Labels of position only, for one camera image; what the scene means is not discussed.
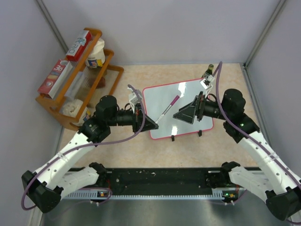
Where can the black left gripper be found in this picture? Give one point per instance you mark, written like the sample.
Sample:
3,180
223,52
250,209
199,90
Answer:
138,117

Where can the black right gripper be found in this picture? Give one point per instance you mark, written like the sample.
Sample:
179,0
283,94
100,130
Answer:
187,113

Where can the pink framed whiteboard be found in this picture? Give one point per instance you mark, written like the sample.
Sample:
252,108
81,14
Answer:
158,98

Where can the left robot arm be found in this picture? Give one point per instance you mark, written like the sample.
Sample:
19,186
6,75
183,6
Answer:
73,150

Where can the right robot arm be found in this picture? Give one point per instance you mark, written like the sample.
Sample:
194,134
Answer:
281,188

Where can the green glass bottle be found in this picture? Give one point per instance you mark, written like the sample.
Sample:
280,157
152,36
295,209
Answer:
208,72

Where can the brown wrapped package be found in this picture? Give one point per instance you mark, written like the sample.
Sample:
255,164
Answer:
101,83

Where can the orange wooden shelf rack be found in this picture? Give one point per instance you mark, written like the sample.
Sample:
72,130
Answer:
73,81

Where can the white crumpled bag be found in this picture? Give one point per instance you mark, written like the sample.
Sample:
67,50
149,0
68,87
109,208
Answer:
71,109

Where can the white paper flour bag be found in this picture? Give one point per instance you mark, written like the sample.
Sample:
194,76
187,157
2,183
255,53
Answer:
97,57

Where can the red white upper box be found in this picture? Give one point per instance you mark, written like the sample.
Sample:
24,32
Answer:
78,46

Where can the red white box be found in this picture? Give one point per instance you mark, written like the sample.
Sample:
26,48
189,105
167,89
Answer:
55,78
78,46

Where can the red white lower box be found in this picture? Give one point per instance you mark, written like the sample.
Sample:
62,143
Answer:
55,78

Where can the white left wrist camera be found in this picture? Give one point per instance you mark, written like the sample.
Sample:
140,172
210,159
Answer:
133,99

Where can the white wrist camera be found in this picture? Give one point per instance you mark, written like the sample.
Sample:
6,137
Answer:
133,99
207,81

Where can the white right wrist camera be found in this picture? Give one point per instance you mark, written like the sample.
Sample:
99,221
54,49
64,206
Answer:
207,81

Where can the aluminium rail with black base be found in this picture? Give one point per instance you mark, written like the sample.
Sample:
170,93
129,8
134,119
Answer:
96,182

